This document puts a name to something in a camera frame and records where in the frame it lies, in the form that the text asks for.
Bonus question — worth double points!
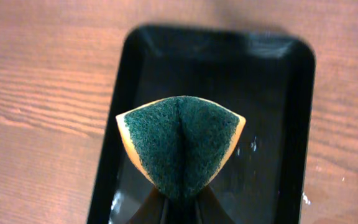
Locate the green and yellow sponge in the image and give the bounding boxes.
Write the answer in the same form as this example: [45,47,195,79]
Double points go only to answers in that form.
[116,96,246,202]

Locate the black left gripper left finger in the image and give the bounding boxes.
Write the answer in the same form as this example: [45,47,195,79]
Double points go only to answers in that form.
[126,187,167,224]

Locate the rectangular black tray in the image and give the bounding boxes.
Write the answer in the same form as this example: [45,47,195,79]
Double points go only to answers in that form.
[88,24,315,223]

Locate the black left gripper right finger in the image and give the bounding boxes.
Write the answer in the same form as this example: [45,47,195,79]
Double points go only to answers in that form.
[196,185,234,224]

